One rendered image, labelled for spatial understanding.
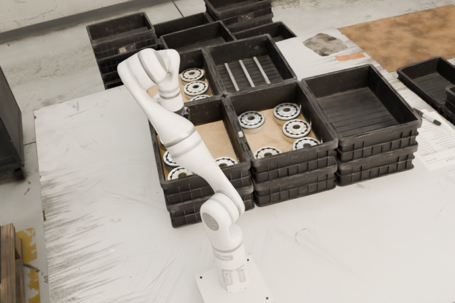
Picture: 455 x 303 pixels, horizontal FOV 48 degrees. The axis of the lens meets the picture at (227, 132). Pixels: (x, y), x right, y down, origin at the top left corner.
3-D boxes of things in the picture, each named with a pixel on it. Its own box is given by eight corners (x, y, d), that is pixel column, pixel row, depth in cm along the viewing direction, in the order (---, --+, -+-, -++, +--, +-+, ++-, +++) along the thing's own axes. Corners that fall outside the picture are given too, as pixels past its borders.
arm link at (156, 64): (164, 41, 148) (139, 55, 149) (148, 44, 122) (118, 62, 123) (181, 68, 150) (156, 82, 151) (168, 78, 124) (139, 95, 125)
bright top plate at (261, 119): (267, 125, 189) (267, 124, 188) (240, 130, 188) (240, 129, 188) (261, 109, 197) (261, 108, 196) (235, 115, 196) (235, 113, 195)
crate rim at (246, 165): (252, 168, 164) (252, 163, 163) (161, 190, 161) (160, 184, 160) (225, 101, 195) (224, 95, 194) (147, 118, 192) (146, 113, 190)
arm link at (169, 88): (186, 84, 169) (160, 87, 169) (178, 44, 159) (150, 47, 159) (185, 97, 163) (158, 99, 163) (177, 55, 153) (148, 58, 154)
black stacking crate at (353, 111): (419, 148, 177) (424, 122, 170) (339, 168, 174) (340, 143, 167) (369, 88, 208) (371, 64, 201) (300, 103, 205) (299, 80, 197)
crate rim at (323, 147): (340, 147, 168) (340, 141, 166) (252, 168, 164) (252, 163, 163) (298, 84, 199) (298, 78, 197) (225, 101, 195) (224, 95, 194)
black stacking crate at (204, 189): (254, 189, 171) (251, 164, 163) (167, 210, 167) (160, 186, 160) (227, 120, 201) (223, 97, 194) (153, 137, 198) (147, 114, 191)
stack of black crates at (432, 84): (479, 123, 284) (488, 89, 269) (433, 138, 278) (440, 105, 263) (433, 87, 314) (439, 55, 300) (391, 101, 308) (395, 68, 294)
